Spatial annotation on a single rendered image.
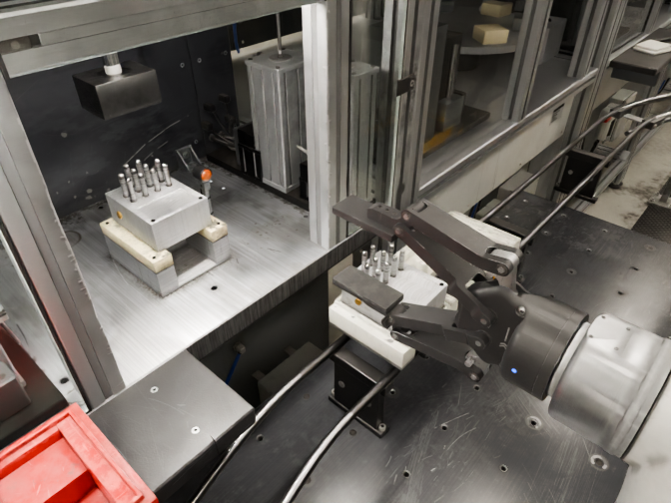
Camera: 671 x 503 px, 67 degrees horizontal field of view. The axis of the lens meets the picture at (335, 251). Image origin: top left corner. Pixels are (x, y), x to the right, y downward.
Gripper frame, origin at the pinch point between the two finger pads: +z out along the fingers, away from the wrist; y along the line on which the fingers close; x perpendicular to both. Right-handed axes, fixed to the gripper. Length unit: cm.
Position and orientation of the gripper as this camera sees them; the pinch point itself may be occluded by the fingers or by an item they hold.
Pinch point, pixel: (361, 251)
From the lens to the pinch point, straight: 49.5
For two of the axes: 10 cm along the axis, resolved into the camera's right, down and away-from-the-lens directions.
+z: -7.5, -4.1, 5.3
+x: -6.6, 4.6, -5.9
